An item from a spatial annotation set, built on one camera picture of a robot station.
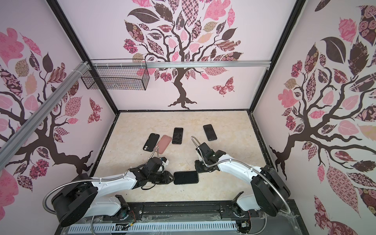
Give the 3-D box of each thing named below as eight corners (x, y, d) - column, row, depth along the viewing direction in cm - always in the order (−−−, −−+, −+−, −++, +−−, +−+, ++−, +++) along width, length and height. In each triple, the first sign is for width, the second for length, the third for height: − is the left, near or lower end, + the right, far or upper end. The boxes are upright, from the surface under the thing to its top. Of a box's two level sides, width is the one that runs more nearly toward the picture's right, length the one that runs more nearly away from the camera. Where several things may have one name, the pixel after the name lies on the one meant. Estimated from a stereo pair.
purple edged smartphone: (172, 144, 103) (172, 142, 101) (173, 129, 112) (173, 127, 110) (182, 144, 103) (182, 142, 101) (183, 129, 112) (182, 127, 110)
